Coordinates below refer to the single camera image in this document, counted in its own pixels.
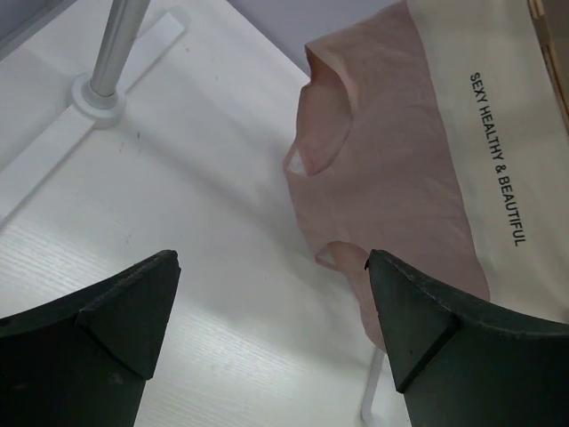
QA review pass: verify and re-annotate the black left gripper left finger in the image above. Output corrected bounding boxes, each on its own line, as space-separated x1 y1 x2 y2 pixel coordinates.
1 250 181 426

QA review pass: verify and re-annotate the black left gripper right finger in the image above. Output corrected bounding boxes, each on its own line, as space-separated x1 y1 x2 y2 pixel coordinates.
365 250 568 426

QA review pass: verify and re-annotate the pink underwear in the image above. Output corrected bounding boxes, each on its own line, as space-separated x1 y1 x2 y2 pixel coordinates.
284 1 568 346

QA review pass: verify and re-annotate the white metal clothes rack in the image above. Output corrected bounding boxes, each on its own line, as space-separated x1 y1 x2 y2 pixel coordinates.
1 1 190 223

